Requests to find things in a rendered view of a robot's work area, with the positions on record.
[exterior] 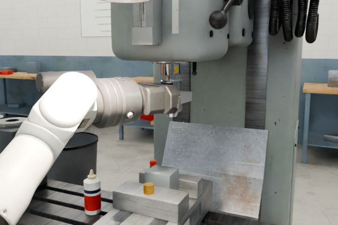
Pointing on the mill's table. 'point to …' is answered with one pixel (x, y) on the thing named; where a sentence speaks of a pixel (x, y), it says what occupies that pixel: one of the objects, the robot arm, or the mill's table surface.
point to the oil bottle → (92, 194)
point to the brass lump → (148, 188)
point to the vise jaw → (151, 201)
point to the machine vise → (203, 208)
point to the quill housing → (177, 21)
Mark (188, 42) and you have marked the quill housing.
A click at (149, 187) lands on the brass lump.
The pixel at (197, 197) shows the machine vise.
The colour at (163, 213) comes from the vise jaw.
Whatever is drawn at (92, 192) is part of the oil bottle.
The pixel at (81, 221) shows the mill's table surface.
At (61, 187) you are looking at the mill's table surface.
